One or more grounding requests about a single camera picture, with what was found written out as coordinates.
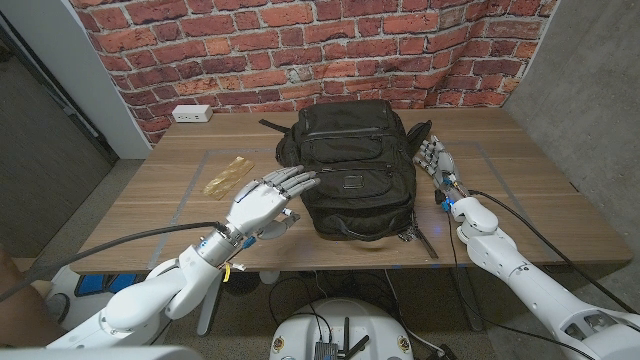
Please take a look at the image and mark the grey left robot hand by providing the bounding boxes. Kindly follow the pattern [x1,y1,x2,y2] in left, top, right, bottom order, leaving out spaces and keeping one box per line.
[225,164,322,241]

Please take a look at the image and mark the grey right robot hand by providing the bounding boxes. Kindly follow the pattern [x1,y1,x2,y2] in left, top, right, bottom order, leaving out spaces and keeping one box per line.
[413,134,464,190]

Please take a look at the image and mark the black backpack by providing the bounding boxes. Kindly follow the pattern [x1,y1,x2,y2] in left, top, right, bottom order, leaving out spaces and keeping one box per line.
[258,98,440,260]

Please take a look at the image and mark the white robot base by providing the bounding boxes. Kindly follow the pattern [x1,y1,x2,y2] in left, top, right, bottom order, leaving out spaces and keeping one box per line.
[268,298,415,360]

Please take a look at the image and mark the golden plastic wrapper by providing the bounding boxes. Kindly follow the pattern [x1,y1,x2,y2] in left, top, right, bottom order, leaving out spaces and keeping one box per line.
[202,155,256,201]

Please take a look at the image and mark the white power outlet box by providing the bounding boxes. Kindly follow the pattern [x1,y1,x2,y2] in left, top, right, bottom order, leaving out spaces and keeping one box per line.
[171,104,214,124]

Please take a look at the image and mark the white table leg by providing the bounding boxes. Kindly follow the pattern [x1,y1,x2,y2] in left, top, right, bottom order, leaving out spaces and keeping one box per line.
[196,272,225,337]

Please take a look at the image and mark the dark table leg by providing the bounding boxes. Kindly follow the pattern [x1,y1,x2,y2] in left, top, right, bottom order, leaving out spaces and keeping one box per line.
[451,267,485,333]

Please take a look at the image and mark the red brick print backdrop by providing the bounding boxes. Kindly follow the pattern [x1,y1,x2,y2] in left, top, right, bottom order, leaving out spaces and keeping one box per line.
[69,0,559,146]

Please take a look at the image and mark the blue and white floor device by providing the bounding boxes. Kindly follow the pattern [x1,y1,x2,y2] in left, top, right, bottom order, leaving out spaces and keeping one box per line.
[47,264,151,331]

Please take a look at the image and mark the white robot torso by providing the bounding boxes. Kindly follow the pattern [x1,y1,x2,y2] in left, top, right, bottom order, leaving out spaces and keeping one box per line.
[0,344,204,360]

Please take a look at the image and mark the person's brown limb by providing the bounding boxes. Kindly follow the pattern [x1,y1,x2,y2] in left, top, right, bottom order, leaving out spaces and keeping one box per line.
[0,244,66,349]

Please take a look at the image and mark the black floor cable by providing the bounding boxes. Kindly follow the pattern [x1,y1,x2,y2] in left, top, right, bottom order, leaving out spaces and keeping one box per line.
[268,274,334,346]

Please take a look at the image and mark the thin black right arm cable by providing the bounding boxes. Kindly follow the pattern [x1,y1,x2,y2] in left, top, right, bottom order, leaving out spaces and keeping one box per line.
[446,209,596,360]

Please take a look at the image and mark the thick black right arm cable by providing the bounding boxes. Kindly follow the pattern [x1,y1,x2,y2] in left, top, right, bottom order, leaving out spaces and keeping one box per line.
[467,188,639,315]

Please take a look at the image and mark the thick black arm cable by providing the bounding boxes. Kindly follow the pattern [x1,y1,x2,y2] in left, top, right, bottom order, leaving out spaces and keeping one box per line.
[467,188,639,315]
[0,221,224,304]

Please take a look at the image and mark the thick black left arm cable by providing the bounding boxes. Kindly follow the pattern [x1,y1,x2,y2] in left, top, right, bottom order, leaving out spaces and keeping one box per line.
[0,221,224,304]

